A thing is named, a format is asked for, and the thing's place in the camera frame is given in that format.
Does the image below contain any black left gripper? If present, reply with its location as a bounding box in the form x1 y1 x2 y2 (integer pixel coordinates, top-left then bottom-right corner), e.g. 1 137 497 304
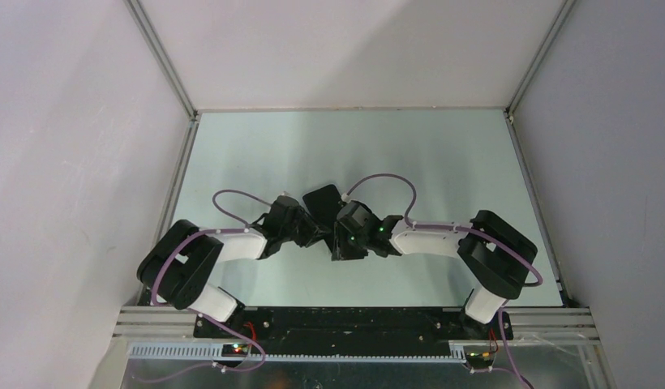
281 207 331 248

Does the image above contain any black zippered tool case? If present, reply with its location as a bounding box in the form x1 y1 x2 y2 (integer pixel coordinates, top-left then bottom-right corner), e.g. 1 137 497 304
302 184 341 260

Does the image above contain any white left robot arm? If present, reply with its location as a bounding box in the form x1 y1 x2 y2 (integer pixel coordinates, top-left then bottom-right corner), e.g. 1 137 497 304
136 195 332 338

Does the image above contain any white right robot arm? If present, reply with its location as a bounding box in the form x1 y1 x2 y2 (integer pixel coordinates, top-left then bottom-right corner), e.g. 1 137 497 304
332 200 543 339

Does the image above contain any aluminium frame rail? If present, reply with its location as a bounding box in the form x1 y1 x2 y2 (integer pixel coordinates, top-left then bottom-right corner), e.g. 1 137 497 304
150 111 201 250

